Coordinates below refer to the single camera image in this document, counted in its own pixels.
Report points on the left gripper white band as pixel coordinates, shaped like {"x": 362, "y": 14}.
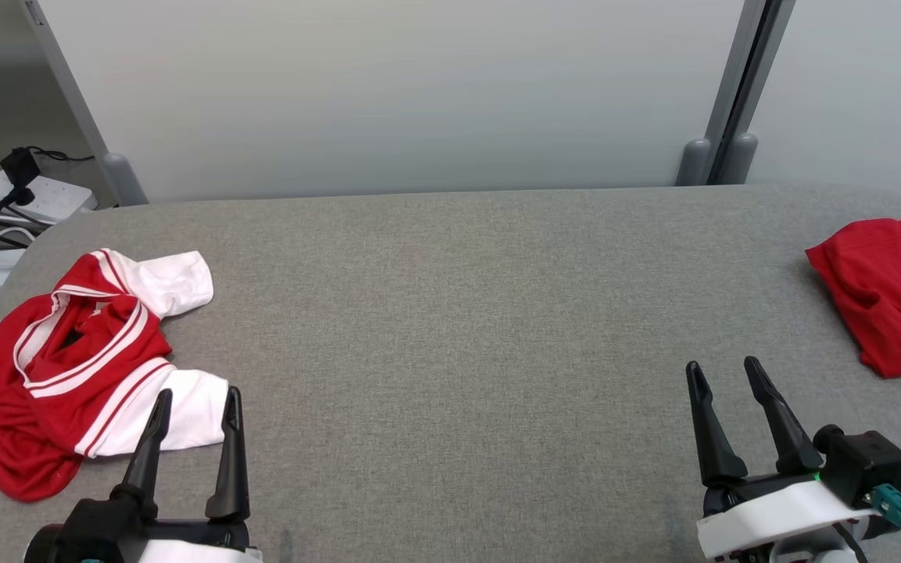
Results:
{"x": 200, "y": 547}

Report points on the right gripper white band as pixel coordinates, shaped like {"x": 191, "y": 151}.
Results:
{"x": 771, "y": 512}

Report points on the red jersey white sleeves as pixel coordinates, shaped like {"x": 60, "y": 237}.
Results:
{"x": 67, "y": 367}

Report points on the red shorts white trim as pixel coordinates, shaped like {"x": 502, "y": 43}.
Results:
{"x": 896, "y": 297}

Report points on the white power strip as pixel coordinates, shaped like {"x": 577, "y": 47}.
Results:
{"x": 55, "y": 195}

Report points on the black plug adapter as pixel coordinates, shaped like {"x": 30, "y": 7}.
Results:
{"x": 20, "y": 168}

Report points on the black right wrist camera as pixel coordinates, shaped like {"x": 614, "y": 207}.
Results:
{"x": 865, "y": 465}

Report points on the grey double partition post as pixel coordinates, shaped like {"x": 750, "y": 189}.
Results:
{"x": 720, "y": 156}

